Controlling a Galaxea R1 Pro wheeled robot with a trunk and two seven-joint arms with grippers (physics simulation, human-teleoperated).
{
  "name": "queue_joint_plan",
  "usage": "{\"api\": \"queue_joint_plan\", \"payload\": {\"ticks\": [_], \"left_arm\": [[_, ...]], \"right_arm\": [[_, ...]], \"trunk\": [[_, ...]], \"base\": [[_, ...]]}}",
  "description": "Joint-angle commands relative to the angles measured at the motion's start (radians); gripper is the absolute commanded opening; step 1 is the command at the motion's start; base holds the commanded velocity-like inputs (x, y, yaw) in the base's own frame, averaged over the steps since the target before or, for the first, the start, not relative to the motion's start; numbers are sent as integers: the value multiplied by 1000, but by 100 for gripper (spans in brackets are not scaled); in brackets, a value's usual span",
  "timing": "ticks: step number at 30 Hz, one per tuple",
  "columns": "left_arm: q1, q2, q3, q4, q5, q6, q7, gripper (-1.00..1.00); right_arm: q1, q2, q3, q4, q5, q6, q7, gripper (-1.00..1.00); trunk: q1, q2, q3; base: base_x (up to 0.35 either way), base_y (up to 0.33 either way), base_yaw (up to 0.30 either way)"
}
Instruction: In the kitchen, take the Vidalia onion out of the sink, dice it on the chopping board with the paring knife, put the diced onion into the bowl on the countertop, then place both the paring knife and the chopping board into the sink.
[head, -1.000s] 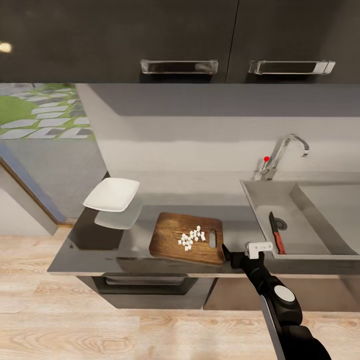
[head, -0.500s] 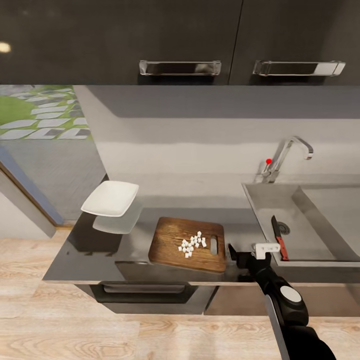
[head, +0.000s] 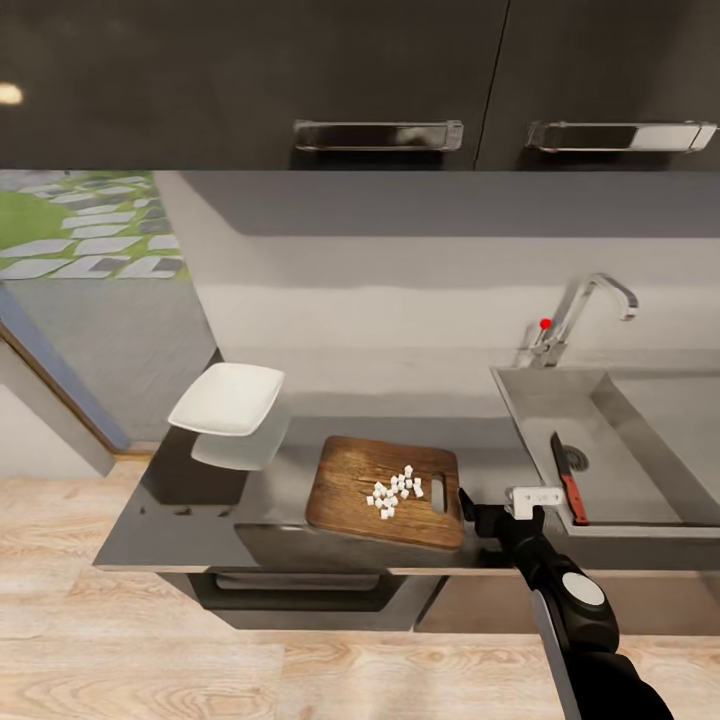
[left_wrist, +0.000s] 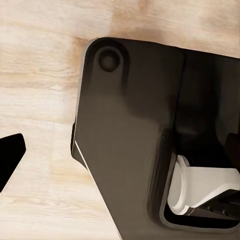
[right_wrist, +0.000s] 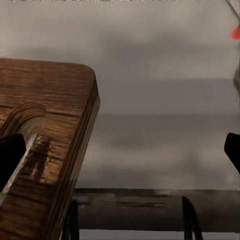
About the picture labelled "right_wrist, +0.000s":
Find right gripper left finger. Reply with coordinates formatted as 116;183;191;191
0;133;26;193

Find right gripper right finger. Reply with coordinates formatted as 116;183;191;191
224;132;240;173

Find cutting board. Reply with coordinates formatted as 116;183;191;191
0;58;98;240

